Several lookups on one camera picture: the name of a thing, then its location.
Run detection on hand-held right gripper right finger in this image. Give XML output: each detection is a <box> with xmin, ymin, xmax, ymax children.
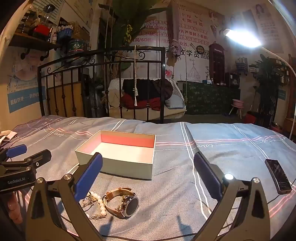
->
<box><xmin>194</xmin><ymin>152</ymin><xmax>275</xmax><ymax>241</ymax></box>

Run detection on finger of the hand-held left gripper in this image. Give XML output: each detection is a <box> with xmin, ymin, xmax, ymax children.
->
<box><xmin>0</xmin><ymin>144</ymin><xmax>27</xmax><ymax>164</ymax></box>
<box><xmin>0</xmin><ymin>149</ymin><xmax>52</xmax><ymax>178</ymax></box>

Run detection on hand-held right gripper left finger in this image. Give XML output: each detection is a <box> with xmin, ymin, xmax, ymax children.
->
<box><xmin>24</xmin><ymin>152</ymin><xmax>103</xmax><ymax>241</ymax></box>

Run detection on silver ring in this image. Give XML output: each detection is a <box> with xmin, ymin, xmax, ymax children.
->
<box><xmin>81</xmin><ymin>196</ymin><xmax>93</xmax><ymax>208</ymax></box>

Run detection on white pearl bracelet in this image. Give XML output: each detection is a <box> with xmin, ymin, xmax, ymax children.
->
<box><xmin>89</xmin><ymin>191</ymin><xmax>107</xmax><ymax>216</ymax></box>

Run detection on pale box with pink lining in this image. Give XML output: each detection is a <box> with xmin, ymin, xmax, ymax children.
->
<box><xmin>75</xmin><ymin>130</ymin><xmax>157</xmax><ymax>181</ymax></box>

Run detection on rose gold wrist watch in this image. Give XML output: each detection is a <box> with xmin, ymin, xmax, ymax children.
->
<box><xmin>102</xmin><ymin>187</ymin><xmax>139</xmax><ymax>219</ymax></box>

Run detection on person's left hand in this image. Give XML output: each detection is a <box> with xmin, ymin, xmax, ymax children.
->
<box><xmin>8</xmin><ymin>191</ymin><xmax>24</xmax><ymax>223</ymax></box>

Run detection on white cloth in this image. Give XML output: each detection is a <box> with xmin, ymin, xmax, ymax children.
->
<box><xmin>0</xmin><ymin>131</ymin><xmax>18</xmax><ymax>145</ymax></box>

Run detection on grey plaid bed sheet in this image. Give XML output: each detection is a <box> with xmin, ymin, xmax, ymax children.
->
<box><xmin>0</xmin><ymin>115</ymin><xmax>296</xmax><ymax>241</ymax></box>

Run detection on black smartphone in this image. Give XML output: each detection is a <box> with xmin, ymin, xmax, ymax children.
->
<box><xmin>265</xmin><ymin>159</ymin><xmax>292</xmax><ymax>194</ymax></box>

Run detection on red bucket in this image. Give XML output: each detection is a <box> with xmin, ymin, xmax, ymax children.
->
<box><xmin>245</xmin><ymin>111</ymin><xmax>258</xmax><ymax>125</ymax></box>

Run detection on green floral counter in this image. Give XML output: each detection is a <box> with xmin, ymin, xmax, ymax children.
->
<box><xmin>177</xmin><ymin>81</ymin><xmax>241</xmax><ymax>115</ymax></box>

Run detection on pink stool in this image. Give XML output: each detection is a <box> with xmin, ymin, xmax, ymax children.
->
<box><xmin>229</xmin><ymin>99</ymin><xmax>245</xmax><ymax>119</ymax></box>

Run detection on grey pillow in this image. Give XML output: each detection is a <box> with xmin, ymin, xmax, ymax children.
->
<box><xmin>165</xmin><ymin>93</ymin><xmax>187</xmax><ymax>109</ymax></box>

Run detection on red garment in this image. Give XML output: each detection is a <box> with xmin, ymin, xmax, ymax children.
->
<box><xmin>121</xmin><ymin>95</ymin><xmax>163</xmax><ymax>111</ymax></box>

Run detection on black metal bed headboard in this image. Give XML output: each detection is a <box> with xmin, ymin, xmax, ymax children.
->
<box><xmin>37</xmin><ymin>46</ymin><xmax>166</xmax><ymax>124</ymax></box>

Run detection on black garment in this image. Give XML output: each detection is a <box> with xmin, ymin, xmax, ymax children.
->
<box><xmin>122</xmin><ymin>78</ymin><xmax>174</xmax><ymax>103</ymax></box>

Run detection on red phone booth cabinet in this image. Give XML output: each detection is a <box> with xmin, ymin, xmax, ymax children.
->
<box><xmin>209</xmin><ymin>43</ymin><xmax>226</xmax><ymax>84</ymax></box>

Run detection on green potted plant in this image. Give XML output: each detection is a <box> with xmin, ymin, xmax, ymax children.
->
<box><xmin>254</xmin><ymin>54</ymin><xmax>281</xmax><ymax>126</ymax></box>

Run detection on round green tin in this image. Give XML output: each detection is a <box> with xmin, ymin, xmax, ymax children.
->
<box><xmin>68</xmin><ymin>39</ymin><xmax>90</xmax><ymax>55</ymax></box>

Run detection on red box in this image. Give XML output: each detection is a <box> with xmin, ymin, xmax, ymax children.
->
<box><xmin>33</xmin><ymin>24</ymin><xmax>50</xmax><ymax>37</ymax></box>

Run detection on blue basket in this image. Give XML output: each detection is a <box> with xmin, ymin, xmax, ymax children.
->
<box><xmin>57</xmin><ymin>27</ymin><xmax>74</xmax><ymax>43</ymax></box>

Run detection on hanging grey cloth bundle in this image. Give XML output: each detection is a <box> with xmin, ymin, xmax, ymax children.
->
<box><xmin>166</xmin><ymin>0</ymin><xmax>184</xmax><ymax>56</ymax></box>

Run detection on white led floor lamp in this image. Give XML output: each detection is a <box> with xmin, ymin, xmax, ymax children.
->
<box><xmin>223</xmin><ymin>28</ymin><xmax>296</xmax><ymax>141</ymax></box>

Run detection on large green leaves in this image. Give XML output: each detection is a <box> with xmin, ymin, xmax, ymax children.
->
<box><xmin>99</xmin><ymin>0</ymin><xmax>172</xmax><ymax>43</ymax></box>

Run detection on blue and white wall poster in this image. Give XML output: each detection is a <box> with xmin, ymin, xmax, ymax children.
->
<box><xmin>7</xmin><ymin>53</ymin><xmax>39</xmax><ymax>114</ymax></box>

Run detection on thin black cable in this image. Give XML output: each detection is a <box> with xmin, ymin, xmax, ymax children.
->
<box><xmin>267</xmin><ymin>179</ymin><xmax>296</xmax><ymax>205</ymax></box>

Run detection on white tassel cord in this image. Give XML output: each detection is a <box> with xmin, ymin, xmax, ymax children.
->
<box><xmin>132</xmin><ymin>53</ymin><xmax>139</xmax><ymax>107</ymax></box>

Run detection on dark wall shelf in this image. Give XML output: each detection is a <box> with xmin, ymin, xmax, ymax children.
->
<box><xmin>7</xmin><ymin>32</ymin><xmax>61</xmax><ymax>61</ymax></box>

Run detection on large printed wall poster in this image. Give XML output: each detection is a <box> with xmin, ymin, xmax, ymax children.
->
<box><xmin>139</xmin><ymin>9</ymin><xmax>226</xmax><ymax>61</ymax></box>

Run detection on portrait wall poster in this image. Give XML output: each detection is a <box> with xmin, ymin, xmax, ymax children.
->
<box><xmin>253</xmin><ymin>3</ymin><xmax>285</xmax><ymax>53</ymax></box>

